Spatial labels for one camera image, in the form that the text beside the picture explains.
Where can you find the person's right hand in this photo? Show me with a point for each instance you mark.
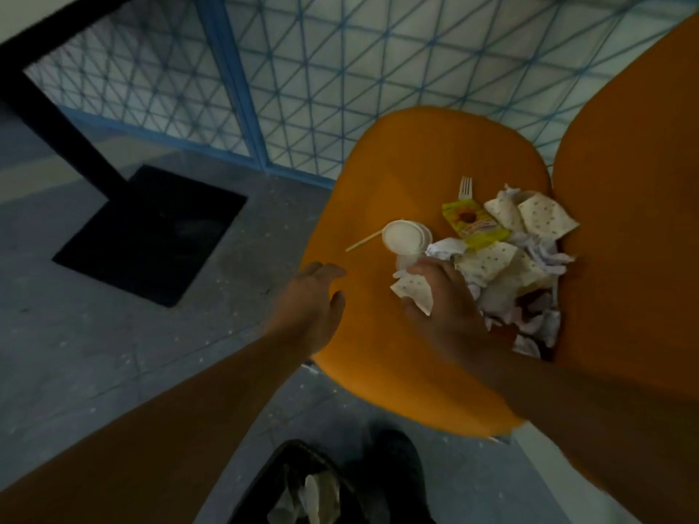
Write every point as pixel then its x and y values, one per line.
pixel 456 316

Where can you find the person's left hand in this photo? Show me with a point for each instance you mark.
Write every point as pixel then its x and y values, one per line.
pixel 303 316

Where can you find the person's left thumb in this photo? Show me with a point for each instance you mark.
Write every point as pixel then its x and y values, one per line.
pixel 336 311

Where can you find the person's right thumb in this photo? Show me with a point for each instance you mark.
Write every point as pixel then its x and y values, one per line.
pixel 413 312

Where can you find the small dotted paper wrapper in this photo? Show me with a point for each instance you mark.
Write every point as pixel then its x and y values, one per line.
pixel 413 288

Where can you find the person's right forearm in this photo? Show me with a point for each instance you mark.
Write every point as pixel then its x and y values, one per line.
pixel 600 431

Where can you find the person's left forearm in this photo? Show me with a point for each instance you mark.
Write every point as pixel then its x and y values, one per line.
pixel 164 431

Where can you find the small white plastic cup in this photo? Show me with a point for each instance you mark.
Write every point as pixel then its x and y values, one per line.
pixel 407 261

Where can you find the crumpled white napkin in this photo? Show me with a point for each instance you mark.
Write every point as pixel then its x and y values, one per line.
pixel 546 256
pixel 445 248

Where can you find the white plastic cup lid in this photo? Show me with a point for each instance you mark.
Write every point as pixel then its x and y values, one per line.
pixel 403 237

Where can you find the wooden stir stick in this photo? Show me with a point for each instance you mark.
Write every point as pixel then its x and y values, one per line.
pixel 365 241

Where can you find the large dotted paper wrapper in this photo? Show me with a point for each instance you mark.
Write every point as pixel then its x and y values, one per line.
pixel 491 267

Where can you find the yellow sauce packet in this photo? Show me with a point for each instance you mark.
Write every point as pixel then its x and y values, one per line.
pixel 472 223

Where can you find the crumpled white paper wad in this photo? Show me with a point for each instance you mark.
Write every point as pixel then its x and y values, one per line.
pixel 538 324

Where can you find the white plastic fork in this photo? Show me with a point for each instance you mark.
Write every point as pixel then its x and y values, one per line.
pixel 465 188

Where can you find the folded dotted paper wrapper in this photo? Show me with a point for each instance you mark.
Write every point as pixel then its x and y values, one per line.
pixel 540 215

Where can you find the person's black shoe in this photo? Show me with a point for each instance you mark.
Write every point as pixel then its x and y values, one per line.
pixel 393 474

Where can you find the white paper trash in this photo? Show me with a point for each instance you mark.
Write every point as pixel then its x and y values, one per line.
pixel 314 499

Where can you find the blue framed glass partition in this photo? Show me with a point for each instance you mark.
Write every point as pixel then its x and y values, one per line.
pixel 327 76

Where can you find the black pedestal table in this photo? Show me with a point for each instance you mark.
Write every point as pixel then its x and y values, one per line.
pixel 153 234

